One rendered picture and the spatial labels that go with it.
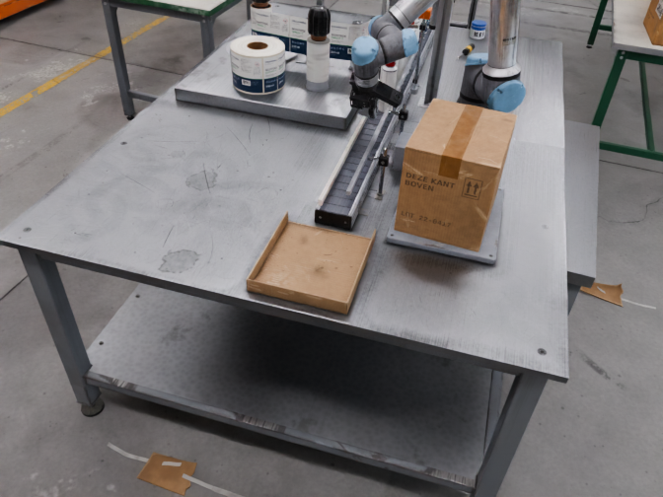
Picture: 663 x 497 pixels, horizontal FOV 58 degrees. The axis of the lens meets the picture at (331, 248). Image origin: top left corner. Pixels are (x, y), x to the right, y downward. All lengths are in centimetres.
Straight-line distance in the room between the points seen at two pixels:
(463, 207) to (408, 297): 27
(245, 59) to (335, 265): 97
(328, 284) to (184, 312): 94
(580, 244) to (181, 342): 137
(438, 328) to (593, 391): 124
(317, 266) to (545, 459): 117
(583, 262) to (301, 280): 77
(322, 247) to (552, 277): 62
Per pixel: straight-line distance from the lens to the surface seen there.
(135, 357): 222
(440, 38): 231
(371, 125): 211
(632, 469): 245
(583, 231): 189
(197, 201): 182
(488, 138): 162
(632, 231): 350
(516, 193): 197
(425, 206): 161
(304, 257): 159
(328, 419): 200
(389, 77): 214
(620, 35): 363
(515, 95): 199
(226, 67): 252
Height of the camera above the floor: 188
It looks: 40 degrees down
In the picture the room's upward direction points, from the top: 3 degrees clockwise
